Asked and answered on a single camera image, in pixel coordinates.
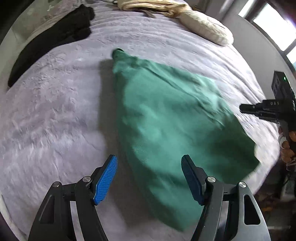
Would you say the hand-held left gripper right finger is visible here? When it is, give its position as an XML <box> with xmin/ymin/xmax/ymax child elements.
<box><xmin>181</xmin><ymin>155</ymin><xmax>271</xmax><ymax>241</ymax></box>

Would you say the cream fluffy pillow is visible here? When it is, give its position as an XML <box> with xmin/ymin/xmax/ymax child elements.
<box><xmin>179</xmin><ymin>9</ymin><xmax>234</xmax><ymax>46</ymax></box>

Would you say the person's right hand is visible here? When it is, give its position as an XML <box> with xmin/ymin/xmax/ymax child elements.
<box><xmin>278</xmin><ymin>126</ymin><xmax>296</xmax><ymax>164</ymax></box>

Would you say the green button-up shirt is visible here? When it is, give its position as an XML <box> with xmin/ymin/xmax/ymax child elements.
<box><xmin>112</xmin><ymin>48</ymin><xmax>260</xmax><ymax>232</ymax></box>

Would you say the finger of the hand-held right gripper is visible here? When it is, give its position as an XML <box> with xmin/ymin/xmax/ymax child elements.
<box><xmin>240</xmin><ymin>104</ymin><xmax>256</xmax><ymax>114</ymax></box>

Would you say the grey fluffy bed blanket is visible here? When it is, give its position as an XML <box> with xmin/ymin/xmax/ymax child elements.
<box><xmin>0</xmin><ymin>0</ymin><xmax>281</xmax><ymax>241</ymax></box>

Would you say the window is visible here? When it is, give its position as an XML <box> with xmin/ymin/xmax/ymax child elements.
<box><xmin>238</xmin><ymin>0</ymin><xmax>296</xmax><ymax>66</ymax></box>

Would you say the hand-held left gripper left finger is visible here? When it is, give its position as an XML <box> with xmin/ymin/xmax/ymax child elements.
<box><xmin>28</xmin><ymin>155</ymin><xmax>118</xmax><ymax>241</ymax></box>

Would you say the beige bundled cloth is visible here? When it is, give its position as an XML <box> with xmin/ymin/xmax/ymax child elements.
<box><xmin>117</xmin><ymin>0</ymin><xmax>193</xmax><ymax>18</ymax></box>

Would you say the black garment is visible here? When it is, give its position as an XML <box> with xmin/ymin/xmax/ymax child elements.
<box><xmin>8</xmin><ymin>5</ymin><xmax>95</xmax><ymax>88</ymax></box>

